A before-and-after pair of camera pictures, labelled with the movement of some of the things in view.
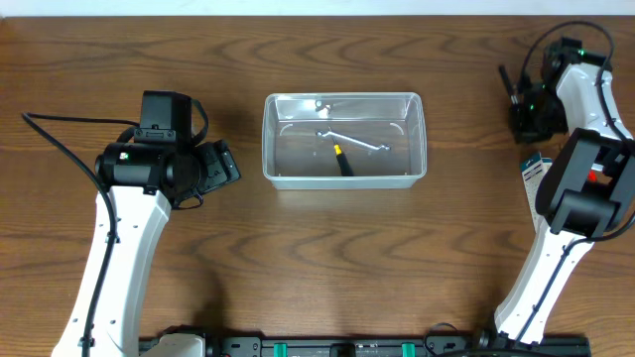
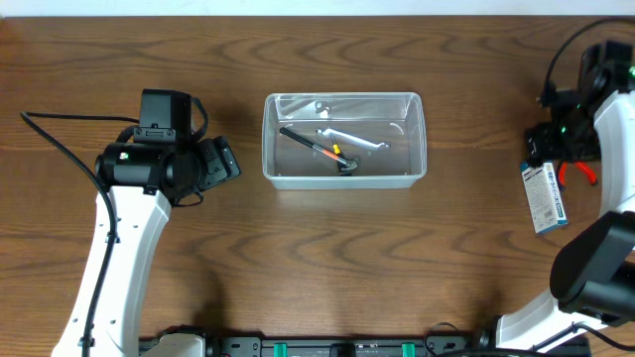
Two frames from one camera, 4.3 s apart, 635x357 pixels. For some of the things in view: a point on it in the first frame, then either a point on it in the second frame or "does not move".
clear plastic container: x=295 y=157 does not move
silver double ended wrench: x=383 y=147 does not move
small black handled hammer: x=512 y=90 -> x=349 y=164
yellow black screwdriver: x=342 y=160 does not move
